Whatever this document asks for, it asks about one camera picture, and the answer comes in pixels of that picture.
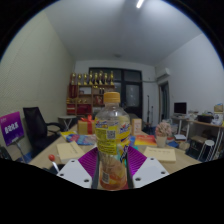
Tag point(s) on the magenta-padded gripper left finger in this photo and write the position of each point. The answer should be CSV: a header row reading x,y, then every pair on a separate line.
x,y
76,172

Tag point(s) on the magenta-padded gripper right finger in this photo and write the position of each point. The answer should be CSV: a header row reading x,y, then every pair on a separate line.
x,y
148,171

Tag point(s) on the orange-capped yellow-label drink bottle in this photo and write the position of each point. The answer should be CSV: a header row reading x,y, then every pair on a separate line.
x,y
112,143

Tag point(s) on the pale yellow envelope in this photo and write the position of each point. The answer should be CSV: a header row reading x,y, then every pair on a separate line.
x,y
160,154

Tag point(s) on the beige notepad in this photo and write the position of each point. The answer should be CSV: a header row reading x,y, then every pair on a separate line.
x,y
70,151

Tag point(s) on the red-ball-tipped white stick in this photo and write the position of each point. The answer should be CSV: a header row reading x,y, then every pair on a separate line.
x,y
51,157

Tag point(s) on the orange book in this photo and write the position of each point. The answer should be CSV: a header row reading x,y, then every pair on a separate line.
x,y
145,140

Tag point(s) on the colourful printed book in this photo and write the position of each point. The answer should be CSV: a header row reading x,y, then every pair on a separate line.
x,y
81,139

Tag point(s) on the flower bouquet in white pot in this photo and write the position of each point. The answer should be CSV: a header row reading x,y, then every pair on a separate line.
x,y
163,131

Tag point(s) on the yellow gift box red ribbon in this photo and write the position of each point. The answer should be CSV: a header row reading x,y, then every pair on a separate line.
x,y
85,127

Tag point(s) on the small brown cardboard box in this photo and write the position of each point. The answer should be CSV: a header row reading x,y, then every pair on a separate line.
x,y
136,126

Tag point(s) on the small white round table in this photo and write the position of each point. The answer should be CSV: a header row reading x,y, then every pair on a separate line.
x,y
67,118

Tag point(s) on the black tripod stand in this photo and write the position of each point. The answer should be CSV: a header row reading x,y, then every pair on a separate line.
x,y
148,113

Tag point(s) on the black office chair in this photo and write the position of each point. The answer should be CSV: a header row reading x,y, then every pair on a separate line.
x,y
36,128

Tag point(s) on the white round stool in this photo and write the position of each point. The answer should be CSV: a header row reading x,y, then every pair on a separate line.
x,y
209,144

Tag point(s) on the computer monitor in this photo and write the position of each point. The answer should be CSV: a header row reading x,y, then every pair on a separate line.
x,y
180,108

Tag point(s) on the wooden side desk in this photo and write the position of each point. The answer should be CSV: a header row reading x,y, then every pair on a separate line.
x,y
206,125

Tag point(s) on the wooden shelf unit with trophies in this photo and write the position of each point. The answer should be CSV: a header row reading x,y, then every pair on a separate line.
x,y
88,98

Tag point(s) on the black pot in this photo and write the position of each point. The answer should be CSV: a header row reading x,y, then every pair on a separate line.
x,y
205,118

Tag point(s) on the purple sign board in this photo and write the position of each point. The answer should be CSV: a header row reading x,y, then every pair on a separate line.
x,y
11,128

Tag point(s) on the dark framed window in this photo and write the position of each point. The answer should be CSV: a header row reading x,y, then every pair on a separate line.
x,y
131,93

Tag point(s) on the ceiling tube light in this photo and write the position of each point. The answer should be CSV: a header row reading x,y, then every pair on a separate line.
x,y
140,4

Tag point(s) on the white wall air conditioner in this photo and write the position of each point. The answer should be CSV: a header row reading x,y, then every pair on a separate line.
x,y
163,74

